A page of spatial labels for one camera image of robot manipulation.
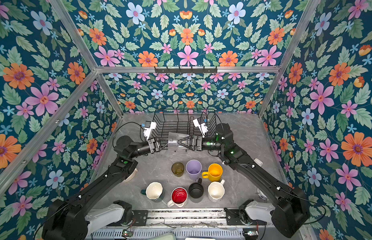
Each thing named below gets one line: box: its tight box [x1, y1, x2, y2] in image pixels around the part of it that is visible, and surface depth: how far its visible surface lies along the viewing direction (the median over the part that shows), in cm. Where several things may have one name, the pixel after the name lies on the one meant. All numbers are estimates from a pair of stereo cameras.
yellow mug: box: [202, 163, 223, 182], surface depth 84 cm
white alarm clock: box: [257, 188, 270, 201], surface depth 80 cm
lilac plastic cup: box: [185, 159, 203, 181], surface depth 82 cm
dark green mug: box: [140, 181, 164, 201], surface depth 76 cm
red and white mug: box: [167, 186, 188, 208], surface depth 76 cm
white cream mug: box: [207, 179, 225, 203], surface depth 76 cm
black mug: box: [188, 178, 204, 199], surface depth 82 cm
